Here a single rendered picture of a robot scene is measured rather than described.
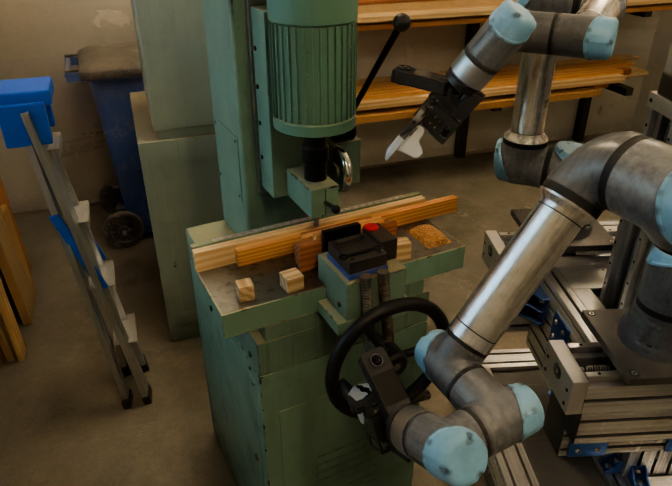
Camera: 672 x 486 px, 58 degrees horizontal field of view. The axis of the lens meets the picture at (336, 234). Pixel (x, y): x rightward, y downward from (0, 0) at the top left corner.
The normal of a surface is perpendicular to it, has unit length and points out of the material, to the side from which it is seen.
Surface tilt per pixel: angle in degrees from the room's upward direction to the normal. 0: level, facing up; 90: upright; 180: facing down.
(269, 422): 90
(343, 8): 90
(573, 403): 90
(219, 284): 0
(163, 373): 0
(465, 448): 63
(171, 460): 0
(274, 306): 90
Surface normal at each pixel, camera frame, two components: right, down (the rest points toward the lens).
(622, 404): 0.07, 0.49
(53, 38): 0.32, 0.46
